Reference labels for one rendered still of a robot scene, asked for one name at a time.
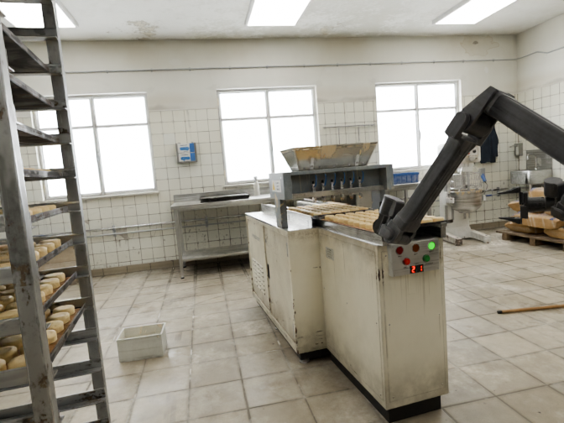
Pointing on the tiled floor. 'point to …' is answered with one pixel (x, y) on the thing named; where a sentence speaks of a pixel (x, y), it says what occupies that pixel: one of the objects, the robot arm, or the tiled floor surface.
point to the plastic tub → (142, 342)
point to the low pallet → (530, 237)
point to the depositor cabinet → (289, 281)
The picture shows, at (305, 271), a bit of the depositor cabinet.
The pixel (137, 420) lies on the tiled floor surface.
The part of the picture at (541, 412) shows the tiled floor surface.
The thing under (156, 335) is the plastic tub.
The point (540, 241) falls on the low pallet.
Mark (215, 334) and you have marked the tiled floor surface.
